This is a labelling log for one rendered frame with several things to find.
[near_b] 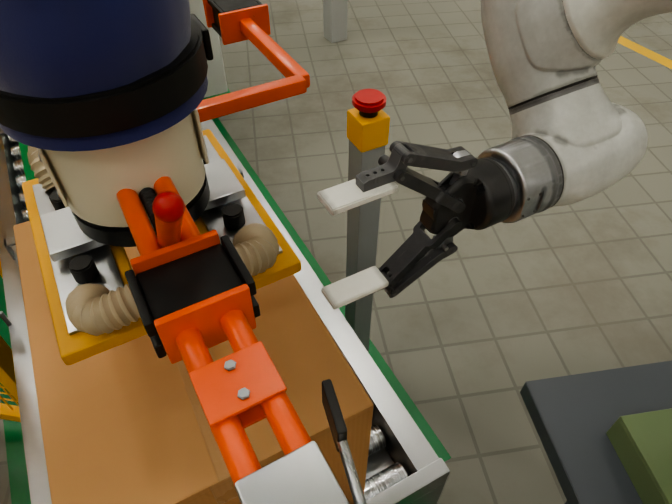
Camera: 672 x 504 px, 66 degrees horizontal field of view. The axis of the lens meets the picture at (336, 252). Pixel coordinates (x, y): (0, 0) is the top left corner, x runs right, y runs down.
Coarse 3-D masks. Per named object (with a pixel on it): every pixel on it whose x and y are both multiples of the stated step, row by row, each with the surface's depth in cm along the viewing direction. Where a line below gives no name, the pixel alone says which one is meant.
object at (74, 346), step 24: (24, 192) 75; (48, 192) 74; (48, 264) 65; (72, 264) 61; (96, 264) 64; (120, 264) 65; (48, 288) 62; (72, 288) 62; (72, 336) 58; (96, 336) 58; (120, 336) 58; (72, 360) 57
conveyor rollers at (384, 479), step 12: (12, 144) 183; (24, 180) 166; (24, 204) 161; (24, 216) 155; (372, 432) 108; (372, 444) 107; (384, 444) 108; (396, 468) 103; (372, 480) 102; (384, 480) 102; (396, 480) 102; (372, 492) 100
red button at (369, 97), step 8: (360, 96) 106; (368, 96) 106; (376, 96) 106; (384, 96) 107; (360, 104) 105; (368, 104) 105; (376, 104) 105; (384, 104) 106; (360, 112) 108; (368, 112) 106; (376, 112) 108
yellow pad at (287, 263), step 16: (208, 144) 82; (240, 176) 77; (224, 208) 68; (240, 208) 68; (256, 208) 72; (208, 224) 69; (224, 224) 69; (240, 224) 68; (272, 224) 70; (288, 256) 66; (272, 272) 64; (288, 272) 66; (256, 288) 65
